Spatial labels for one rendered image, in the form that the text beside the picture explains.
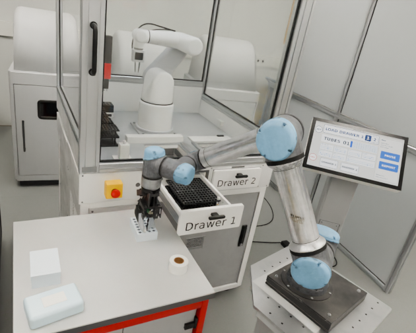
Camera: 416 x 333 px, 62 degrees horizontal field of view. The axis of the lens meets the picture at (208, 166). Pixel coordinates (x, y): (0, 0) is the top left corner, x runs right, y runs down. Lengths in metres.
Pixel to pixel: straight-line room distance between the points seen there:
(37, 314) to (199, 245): 1.08
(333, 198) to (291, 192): 1.12
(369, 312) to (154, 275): 0.78
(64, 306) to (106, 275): 0.21
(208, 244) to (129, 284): 0.85
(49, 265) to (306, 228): 0.83
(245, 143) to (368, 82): 1.94
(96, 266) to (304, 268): 0.72
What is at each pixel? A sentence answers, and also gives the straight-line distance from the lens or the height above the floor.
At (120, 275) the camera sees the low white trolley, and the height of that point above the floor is 0.76.
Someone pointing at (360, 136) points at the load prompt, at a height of 1.16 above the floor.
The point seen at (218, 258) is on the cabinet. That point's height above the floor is 0.33.
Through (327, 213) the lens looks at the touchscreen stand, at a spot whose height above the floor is 0.67.
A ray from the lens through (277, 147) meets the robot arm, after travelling 1.01.
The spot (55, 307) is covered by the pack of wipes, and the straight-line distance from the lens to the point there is 1.16.
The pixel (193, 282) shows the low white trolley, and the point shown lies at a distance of 1.31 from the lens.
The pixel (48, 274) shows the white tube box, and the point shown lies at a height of 0.81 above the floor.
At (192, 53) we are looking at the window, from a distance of 1.53.
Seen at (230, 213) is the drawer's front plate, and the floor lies 0.90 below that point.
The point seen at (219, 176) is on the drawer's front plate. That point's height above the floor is 0.90.
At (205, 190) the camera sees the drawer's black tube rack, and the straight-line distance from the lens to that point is 1.60.
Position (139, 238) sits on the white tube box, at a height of 0.78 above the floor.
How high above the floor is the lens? 1.64
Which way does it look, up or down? 24 degrees down
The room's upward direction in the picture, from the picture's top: 10 degrees clockwise
